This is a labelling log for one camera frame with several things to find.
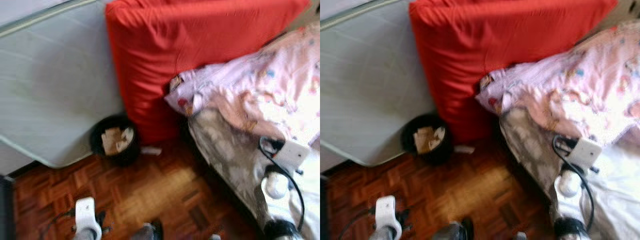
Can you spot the pink cartoon print blanket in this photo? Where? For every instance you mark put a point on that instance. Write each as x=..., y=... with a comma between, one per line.
x=260, y=85
x=575, y=85

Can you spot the bed with beige floral sheet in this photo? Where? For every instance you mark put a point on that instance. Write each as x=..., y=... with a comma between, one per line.
x=225, y=155
x=530, y=150

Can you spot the silver left robot leg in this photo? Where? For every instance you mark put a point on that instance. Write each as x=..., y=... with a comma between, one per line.
x=145, y=232
x=450, y=232

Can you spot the black round waste bin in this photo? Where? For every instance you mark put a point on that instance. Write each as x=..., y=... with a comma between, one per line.
x=427, y=160
x=115, y=161

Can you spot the brown paper bag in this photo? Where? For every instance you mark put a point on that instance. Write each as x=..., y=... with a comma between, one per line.
x=424, y=141
x=112, y=142

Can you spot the black framed glass door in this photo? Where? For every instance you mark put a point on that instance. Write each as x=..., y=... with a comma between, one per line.
x=323, y=210
x=6, y=210

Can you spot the small white paper scrap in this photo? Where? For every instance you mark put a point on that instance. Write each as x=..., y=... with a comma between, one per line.
x=464, y=149
x=151, y=150

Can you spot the crumpled white paper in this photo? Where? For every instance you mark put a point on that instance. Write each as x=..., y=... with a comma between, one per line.
x=439, y=136
x=127, y=137

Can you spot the red folded futon cushion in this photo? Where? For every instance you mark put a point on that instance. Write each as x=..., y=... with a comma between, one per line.
x=200, y=40
x=505, y=40

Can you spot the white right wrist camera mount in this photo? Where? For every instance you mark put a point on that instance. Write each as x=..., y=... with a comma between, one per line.
x=292, y=154
x=587, y=152

